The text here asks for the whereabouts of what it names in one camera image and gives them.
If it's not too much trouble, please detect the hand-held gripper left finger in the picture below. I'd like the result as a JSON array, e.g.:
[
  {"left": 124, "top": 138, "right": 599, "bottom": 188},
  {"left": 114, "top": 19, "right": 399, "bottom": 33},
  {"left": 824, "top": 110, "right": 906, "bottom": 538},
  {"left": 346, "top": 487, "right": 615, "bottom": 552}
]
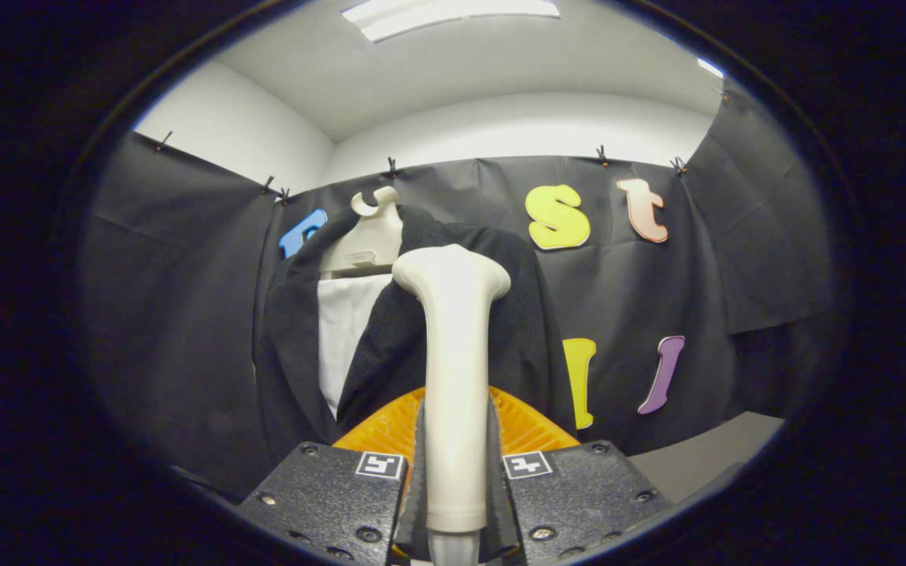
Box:
[{"left": 237, "top": 385, "right": 428, "bottom": 565}]

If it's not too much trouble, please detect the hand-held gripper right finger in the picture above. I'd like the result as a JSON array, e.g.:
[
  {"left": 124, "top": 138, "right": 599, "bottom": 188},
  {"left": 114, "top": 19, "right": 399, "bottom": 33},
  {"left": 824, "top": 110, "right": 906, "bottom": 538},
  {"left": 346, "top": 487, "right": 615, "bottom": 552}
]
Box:
[{"left": 487, "top": 384, "right": 674, "bottom": 563}]

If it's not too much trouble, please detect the white garment steamer head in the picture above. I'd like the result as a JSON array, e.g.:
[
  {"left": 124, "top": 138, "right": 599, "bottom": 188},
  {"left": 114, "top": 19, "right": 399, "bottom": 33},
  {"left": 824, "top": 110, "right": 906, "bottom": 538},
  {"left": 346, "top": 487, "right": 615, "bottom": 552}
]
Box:
[{"left": 392, "top": 244, "right": 513, "bottom": 535}]

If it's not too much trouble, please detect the white shirt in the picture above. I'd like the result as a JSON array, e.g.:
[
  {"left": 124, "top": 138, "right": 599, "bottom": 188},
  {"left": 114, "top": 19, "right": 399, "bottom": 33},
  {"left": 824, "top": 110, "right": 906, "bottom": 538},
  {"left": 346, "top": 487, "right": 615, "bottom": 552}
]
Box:
[{"left": 317, "top": 273, "right": 395, "bottom": 419}]

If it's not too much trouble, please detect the black jacket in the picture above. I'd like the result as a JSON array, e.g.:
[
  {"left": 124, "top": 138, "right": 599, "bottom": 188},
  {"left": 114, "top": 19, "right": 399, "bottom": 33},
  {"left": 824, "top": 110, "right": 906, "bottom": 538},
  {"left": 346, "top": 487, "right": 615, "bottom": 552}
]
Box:
[{"left": 252, "top": 204, "right": 572, "bottom": 465}]

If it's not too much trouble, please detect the grey cabinet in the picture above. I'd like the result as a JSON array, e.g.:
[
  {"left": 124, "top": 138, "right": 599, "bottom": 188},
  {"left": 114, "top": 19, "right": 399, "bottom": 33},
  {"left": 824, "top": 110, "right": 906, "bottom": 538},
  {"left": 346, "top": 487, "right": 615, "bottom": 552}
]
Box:
[{"left": 626, "top": 410, "right": 786, "bottom": 504}]

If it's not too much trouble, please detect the cream plastic hanger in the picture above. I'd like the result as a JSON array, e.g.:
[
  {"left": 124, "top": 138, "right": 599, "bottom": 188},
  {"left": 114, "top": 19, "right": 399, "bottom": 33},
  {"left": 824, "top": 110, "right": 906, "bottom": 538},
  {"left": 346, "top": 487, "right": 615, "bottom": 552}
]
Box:
[{"left": 319, "top": 186, "right": 405, "bottom": 280}]

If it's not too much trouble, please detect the black backdrop cloth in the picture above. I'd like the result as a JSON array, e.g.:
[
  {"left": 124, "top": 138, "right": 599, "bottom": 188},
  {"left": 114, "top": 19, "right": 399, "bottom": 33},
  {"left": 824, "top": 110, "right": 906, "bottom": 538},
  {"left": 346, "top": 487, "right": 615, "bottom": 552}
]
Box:
[{"left": 79, "top": 79, "right": 835, "bottom": 500}]

